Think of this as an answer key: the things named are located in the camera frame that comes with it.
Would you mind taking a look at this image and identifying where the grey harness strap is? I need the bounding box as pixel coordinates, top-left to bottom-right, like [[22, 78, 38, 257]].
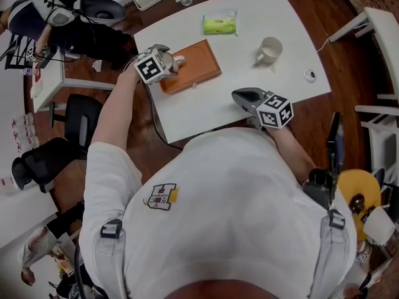
[[317, 209, 352, 299], [93, 219, 128, 299]]

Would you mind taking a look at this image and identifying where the person's right forearm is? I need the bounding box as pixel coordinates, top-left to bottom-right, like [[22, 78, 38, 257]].
[[270, 125, 318, 187]]

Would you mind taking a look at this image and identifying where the grey chair seat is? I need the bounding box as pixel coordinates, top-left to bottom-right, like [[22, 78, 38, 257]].
[[79, 0, 127, 25]]

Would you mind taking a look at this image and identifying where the small white side table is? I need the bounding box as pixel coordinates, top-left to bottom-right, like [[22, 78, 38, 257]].
[[30, 45, 117, 114]]

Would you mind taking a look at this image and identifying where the green wet wipes packet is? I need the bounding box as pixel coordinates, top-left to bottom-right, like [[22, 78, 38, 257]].
[[202, 9, 239, 38]]

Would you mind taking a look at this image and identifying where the person's white t-shirt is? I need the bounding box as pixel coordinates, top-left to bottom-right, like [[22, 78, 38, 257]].
[[77, 126, 359, 299]]

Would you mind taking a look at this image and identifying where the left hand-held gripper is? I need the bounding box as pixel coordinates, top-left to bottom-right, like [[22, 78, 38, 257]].
[[133, 44, 172, 85]]

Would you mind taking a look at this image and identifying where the black mesh office chair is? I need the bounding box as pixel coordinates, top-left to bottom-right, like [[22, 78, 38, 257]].
[[11, 136, 89, 194]]

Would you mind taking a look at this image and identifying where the black cable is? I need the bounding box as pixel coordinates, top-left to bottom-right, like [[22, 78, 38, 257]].
[[142, 82, 185, 151]]

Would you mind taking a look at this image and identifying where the person's left forearm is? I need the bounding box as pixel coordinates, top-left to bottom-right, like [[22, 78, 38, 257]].
[[90, 68, 142, 151]]

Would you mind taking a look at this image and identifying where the yellow round stool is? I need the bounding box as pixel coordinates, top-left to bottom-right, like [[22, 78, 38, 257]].
[[337, 168, 382, 243]]

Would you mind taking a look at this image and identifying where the wooden tray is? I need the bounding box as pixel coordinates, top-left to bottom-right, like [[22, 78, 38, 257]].
[[158, 38, 223, 95]]

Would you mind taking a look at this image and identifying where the white bench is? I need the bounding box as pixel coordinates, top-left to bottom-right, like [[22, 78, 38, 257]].
[[328, 7, 399, 101]]

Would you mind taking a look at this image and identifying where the group of water bottles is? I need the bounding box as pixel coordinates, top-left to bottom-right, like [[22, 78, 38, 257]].
[[11, 112, 41, 154]]

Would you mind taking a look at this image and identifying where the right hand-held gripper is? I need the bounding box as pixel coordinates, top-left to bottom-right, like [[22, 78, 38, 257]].
[[231, 87, 295, 131]]

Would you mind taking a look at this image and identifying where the black harness device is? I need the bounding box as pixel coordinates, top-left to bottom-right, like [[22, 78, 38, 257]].
[[302, 168, 335, 211]]

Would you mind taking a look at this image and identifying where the white cup with handle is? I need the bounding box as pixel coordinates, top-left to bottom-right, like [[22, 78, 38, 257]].
[[253, 36, 284, 69], [163, 52, 187, 75]]

